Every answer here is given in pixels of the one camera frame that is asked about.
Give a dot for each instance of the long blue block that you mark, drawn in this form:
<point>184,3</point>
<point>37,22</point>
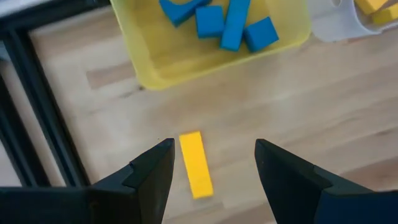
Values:
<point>234,28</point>

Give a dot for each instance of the clear plastic bin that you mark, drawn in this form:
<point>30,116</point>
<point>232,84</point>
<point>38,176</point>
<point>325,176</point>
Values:
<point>335,28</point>

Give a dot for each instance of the yellow translucent plastic bin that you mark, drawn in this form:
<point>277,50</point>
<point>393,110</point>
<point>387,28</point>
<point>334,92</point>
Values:
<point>161,62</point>

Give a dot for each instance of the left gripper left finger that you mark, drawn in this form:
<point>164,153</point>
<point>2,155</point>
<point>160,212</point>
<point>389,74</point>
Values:
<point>140,199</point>

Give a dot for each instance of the long yellow block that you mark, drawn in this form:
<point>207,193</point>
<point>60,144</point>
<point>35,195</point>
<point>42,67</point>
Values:
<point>387,17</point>
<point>196,165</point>

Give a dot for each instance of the blue arch block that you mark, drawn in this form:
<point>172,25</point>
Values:
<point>178,14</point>

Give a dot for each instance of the short yellow block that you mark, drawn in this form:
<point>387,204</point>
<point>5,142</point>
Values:
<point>370,5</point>

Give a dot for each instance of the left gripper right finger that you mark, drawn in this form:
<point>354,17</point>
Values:
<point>295,193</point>

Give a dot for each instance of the blue cube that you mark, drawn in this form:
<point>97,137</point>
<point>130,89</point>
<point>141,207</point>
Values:
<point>210,21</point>
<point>260,35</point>

